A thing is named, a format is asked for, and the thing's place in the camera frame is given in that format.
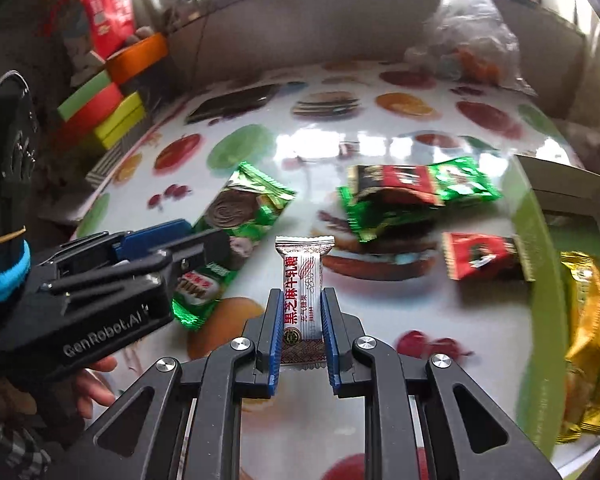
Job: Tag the red box with green lid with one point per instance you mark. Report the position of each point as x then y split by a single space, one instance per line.
90 102

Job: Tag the person's left forearm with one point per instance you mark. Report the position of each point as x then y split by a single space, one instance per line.
10 442

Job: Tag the white and red candy packet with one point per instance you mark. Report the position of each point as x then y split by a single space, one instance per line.
302 285

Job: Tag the black smartphone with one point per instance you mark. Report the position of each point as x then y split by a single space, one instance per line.
235 102

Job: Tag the gold bar snack packet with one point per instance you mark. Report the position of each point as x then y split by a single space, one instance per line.
580 410

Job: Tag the person's left hand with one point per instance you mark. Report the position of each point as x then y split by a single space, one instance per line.
97 387

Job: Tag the yellow-green box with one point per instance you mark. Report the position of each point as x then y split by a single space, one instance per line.
121 121

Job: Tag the green and white cardboard box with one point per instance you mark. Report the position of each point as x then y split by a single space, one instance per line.
535 240

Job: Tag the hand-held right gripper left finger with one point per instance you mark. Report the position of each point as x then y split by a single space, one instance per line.
275 340

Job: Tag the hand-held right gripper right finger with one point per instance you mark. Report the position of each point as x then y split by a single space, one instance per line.
328 340

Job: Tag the gold packet with orange label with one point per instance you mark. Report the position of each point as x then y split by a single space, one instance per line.
596 310

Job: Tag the black and white striped box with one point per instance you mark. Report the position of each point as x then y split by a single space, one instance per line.
106 161

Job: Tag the clear plastic bag with cups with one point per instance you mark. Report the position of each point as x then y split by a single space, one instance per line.
470 35

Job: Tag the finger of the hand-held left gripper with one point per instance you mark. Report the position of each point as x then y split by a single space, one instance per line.
200 252
150 235

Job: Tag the black and red snack packet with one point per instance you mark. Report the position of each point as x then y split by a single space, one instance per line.
395 180

